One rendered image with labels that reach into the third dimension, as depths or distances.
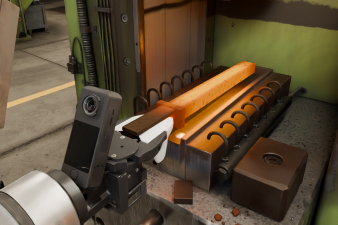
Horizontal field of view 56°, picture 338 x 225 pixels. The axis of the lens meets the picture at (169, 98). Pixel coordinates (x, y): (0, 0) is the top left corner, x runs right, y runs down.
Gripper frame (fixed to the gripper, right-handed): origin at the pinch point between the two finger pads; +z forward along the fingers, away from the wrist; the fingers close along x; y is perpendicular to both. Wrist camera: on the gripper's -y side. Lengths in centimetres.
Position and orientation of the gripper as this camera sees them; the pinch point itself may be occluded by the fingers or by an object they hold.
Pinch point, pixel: (162, 116)
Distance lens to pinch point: 50.0
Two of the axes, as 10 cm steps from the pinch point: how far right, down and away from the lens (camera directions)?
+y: 0.0, 9.0, 4.3
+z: 5.8, -3.5, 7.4
